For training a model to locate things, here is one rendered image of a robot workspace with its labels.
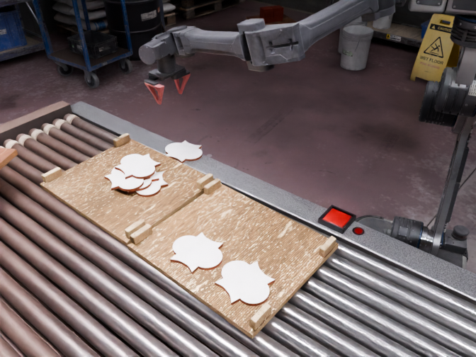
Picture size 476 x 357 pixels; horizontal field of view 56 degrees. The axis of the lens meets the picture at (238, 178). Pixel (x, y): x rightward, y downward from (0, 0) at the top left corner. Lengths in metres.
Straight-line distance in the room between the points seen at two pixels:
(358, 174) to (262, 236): 2.00
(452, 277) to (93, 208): 0.95
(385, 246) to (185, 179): 0.61
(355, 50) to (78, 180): 3.63
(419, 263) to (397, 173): 2.02
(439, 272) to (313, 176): 1.93
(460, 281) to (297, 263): 0.38
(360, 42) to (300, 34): 3.66
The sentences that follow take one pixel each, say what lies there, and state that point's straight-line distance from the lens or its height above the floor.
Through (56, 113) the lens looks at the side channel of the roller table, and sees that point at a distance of 1.88.
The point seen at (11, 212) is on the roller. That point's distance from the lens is 1.42.
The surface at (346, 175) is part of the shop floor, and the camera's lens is 3.07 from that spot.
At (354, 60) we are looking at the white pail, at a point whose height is 0.10.
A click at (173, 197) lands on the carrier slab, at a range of 1.30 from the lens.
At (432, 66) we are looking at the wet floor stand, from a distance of 4.55.
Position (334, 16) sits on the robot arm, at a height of 1.44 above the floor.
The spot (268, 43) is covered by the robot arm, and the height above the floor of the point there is 1.41.
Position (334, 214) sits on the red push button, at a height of 0.93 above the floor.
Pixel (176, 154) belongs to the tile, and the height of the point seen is 0.92.
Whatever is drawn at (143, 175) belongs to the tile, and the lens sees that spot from 1.34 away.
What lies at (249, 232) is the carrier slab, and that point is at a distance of 1.17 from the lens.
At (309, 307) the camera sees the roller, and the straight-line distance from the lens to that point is 1.05.
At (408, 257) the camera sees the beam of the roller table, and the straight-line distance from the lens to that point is 1.21.
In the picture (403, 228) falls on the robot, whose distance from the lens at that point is 2.08.
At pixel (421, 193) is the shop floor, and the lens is 3.05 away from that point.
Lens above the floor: 1.73
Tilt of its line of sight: 36 degrees down
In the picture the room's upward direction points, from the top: 1 degrees counter-clockwise
